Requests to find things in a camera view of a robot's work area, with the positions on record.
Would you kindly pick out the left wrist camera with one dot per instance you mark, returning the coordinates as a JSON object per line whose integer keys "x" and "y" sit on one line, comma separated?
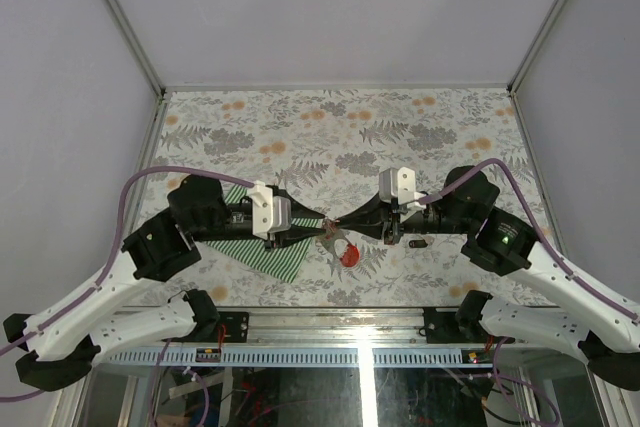
{"x": 271, "y": 213}

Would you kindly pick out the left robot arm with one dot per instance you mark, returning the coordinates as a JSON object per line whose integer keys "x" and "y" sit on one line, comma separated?
{"x": 64, "y": 342}

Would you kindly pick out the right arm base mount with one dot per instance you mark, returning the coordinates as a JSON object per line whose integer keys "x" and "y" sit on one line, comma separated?
{"x": 441, "y": 327}

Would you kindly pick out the green striped cloth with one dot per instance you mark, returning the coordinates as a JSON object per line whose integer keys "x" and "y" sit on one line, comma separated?
{"x": 283, "y": 263}

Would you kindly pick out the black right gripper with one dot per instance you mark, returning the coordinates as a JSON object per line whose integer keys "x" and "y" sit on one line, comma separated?
{"x": 370, "y": 217}

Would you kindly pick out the aluminium front rail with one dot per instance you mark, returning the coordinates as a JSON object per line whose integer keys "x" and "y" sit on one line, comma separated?
{"x": 325, "y": 322}

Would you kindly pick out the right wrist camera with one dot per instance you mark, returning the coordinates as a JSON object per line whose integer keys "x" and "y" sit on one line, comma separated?
{"x": 397, "y": 187}

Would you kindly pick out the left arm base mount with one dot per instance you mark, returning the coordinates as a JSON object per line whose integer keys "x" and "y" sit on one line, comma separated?
{"x": 233, "y": 327}

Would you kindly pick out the red keyring fob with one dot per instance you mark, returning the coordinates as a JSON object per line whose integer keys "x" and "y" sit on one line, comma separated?
{"x": 340, "y": 247}

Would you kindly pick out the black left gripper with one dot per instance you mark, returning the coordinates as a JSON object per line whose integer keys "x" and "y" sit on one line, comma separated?
{"x": 297, "y": 233}

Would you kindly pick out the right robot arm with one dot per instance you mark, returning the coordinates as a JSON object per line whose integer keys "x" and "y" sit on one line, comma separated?
{"x": 591, "y": 322}

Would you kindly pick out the slotted cable duct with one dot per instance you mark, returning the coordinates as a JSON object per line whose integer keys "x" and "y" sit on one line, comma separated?
{"x": 291, "y": 357}

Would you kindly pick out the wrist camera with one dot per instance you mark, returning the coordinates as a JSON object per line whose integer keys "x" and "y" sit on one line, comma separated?
{"x": 397, "y": 187}
{"x": 271, "y": 213}

